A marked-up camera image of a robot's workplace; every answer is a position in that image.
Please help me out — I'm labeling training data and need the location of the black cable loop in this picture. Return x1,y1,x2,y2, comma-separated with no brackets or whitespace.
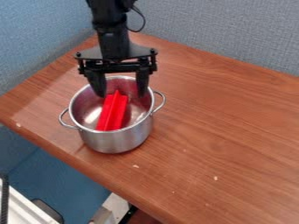
0,173,10,224

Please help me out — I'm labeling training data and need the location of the stainless steel pot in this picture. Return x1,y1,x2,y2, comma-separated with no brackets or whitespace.
59,75,165,153

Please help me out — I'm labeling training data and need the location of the white table leg bracket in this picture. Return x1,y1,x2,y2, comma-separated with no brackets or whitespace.
88,193,129,224

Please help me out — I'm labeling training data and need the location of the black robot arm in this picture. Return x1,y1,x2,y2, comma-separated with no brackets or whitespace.
75,0,157,97

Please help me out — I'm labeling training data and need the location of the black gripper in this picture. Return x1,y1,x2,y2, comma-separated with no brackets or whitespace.
75,28,157,98

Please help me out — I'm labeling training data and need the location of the white device with black pad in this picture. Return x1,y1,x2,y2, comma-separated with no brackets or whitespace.
0,176,64,224

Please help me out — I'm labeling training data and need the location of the red plastic block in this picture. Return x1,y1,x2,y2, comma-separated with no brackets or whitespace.
96,90,128,131

